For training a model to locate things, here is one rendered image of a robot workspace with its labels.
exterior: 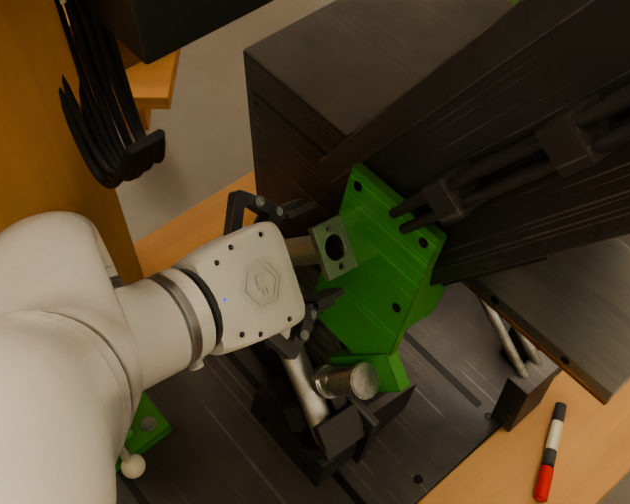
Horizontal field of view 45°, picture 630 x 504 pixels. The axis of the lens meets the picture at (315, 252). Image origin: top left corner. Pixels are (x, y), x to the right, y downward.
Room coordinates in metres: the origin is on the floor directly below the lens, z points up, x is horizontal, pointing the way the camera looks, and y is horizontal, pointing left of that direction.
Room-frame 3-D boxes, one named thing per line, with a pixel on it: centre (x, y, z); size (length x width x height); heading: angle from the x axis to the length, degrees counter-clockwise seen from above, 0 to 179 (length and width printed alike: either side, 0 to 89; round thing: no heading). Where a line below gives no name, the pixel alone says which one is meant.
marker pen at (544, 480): (0.35, -0.29, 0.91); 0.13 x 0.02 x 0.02; 158
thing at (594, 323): (0.52, -0.22, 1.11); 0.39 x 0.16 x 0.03; 40
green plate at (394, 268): (0.45, -0.08, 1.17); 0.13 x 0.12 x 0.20; 130
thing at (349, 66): (0.72, -0.09, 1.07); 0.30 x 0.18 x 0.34; 130
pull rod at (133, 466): (0.33, 0.22, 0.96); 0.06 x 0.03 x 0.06; 40
